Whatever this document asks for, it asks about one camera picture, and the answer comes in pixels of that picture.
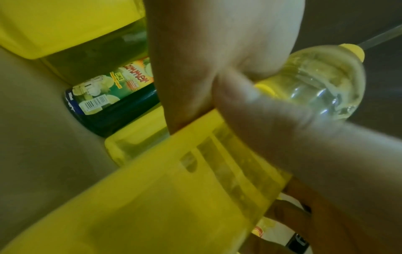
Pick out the person's right hand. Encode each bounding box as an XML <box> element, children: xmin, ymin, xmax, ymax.
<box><xmin>245</xmin><ymin>177</ymin><xmax>402</xmax><ymax>254</ymax></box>

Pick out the person's left hand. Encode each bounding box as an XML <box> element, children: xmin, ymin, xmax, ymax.
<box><xmin>143</xmin><ymin>0</ymin><xmax>402</xmax><ymax>225</ymax></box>

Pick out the dark green labelled bottle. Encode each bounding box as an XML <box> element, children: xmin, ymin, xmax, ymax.
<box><xmin>64</xmin><ymin>56</ymin><xmax>161</xmax><ymax>138</ymax></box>

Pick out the clear oil bottle yellow cap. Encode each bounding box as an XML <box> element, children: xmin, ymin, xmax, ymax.
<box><xmin>251</xmin><ymin>43</ymin><xmax>367</xmax><ymax>123</ymax></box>

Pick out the white red labelled packet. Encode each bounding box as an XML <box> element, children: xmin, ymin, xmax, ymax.
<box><xmin>251</xmin><ymin>192</ymin><xmax>303</xmax><ymax>249</ymax></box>

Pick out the yellow plastic basket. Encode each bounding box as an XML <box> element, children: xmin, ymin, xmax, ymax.
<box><xmin>0</xmin><ymin>0</ymin><xmax>293</xmax><ymax>254</ymax></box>

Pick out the grey metal bar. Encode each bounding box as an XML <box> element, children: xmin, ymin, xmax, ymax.
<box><xmin>358</xmin><ymin>24</ymin><xmax>402</xmax><ymax>49</ymax></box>

